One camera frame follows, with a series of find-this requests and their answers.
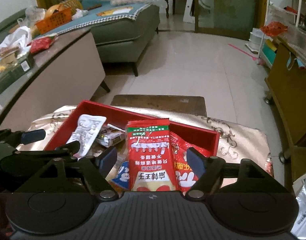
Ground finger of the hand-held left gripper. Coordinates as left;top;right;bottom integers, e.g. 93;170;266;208
0;129;46;145
14;141;81;162

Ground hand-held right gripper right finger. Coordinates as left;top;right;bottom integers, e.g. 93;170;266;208
184;147;288;202

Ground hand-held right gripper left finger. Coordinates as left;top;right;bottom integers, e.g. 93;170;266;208
14;146;118;201

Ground blue and orange snack packet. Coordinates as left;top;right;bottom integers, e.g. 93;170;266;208
110;160;130;190

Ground red gummy candy packet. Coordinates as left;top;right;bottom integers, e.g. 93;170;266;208
169;131;213;193

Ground white packet with brown cube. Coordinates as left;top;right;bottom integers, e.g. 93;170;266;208
97;124;126;148

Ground red cardboard box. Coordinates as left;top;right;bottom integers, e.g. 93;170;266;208
44;100;220;159

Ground silver printed snack packet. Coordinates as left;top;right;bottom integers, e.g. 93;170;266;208
66;114;107;158

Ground long red milk candy packet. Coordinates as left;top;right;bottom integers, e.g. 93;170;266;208
126;118;179;193

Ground floral satin tablecloth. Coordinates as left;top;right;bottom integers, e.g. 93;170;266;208
25;105;272;180

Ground dark green box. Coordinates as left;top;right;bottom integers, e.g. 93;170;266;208
0;54;35;98

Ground brown wooden stool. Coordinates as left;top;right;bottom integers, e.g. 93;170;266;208
110;95;207;117

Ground grey coffee table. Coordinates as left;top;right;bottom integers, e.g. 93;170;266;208
0;27;111;135

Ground red foil snack packet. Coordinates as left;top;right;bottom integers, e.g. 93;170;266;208
30;35;59;54

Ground white plastic bag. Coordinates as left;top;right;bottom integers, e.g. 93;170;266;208
0;26;33;63

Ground silver foil bag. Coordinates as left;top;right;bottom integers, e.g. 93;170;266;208
292;172;306;238

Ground wooden cabinet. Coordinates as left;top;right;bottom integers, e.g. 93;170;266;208
264;34;306;170

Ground orange plastic basket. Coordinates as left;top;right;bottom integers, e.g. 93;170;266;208
35;7;73;34

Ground pink stick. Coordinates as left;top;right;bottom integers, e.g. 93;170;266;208
228;44;261;64

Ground clear plastic bag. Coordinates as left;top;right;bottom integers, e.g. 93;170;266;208
25;5;47;22

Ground grey-green sofa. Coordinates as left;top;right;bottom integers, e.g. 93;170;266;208
0;2;160;77

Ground yellow round object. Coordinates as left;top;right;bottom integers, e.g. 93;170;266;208
46;0;83;18

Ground white crumpled bag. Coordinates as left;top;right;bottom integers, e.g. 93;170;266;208
71;8;88;19

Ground teal yellow storage drawers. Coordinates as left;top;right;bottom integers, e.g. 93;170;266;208
262;39;279;65

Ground white plastic drawers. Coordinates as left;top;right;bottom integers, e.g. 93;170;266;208
246;27;265;53

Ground teal patterned blanket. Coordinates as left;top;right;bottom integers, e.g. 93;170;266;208
53;0;153;34

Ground red crumpled wrapper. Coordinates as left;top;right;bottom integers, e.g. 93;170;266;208
259;21;289;37

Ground white board with holes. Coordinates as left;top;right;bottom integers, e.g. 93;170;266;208
182;0;196;23

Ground pale pink bundle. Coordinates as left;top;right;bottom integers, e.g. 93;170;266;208
110;0;153;5

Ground clear plastic tray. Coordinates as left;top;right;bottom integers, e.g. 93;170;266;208
278;26;306;55

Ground sliding glass door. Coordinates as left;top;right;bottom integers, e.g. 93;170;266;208
193;0;269;42

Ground white wire rack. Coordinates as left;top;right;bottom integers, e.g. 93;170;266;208
258;0;306;63

